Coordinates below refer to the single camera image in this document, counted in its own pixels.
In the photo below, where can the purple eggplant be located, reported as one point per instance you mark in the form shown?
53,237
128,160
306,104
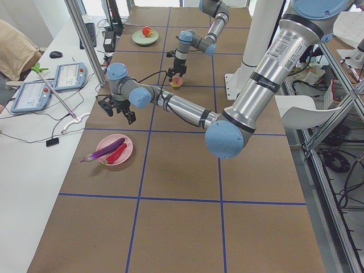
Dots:
104,151

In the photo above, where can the small black puck device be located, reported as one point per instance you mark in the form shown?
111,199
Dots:
52,142

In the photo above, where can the white camera stand column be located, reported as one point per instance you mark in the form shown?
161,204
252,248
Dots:
262,31

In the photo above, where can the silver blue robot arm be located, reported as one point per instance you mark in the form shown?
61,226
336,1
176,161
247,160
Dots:
275,43
217,10

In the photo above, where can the pink plate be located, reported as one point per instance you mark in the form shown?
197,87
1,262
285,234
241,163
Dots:
106,141

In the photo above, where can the red chili pepper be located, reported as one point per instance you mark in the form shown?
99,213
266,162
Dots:
115,155

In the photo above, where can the cardboard box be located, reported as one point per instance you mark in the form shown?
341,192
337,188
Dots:
314,75

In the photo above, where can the red pomegranate fruit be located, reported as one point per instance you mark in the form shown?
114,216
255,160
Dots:
147,31

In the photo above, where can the far blue teach pendant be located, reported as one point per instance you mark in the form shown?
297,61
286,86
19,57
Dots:
70,76

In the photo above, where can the blue teach pendant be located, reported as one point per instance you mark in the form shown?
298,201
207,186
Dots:
31,96
70,76

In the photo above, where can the white plastic chair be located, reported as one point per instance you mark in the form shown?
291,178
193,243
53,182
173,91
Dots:
299,112

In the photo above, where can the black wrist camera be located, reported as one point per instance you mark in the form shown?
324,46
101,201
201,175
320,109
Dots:
170,53
106,103

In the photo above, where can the near blue teach pendant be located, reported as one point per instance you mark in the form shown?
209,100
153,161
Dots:
31,96

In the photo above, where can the black keyboard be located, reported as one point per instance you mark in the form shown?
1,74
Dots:
91,32

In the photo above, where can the white plastic basket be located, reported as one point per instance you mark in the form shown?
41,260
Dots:
334,94

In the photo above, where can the person in beige shirt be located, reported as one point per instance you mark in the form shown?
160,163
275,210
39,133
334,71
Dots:
18,54

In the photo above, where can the peach fruit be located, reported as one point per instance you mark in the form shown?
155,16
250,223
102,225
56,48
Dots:
176,81

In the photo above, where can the aluminium frame post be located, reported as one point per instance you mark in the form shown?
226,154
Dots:
82,32

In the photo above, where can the green plate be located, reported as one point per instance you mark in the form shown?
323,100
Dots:
140,39

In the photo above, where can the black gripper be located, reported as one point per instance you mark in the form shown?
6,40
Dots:
121,105
179,63

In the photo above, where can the green handled reacher stick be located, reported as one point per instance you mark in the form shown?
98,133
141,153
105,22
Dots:
76,119

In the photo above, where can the black power adapter box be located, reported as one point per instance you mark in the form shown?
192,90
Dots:
109,41

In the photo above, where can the black computer mouse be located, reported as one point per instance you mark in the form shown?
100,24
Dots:
55,54

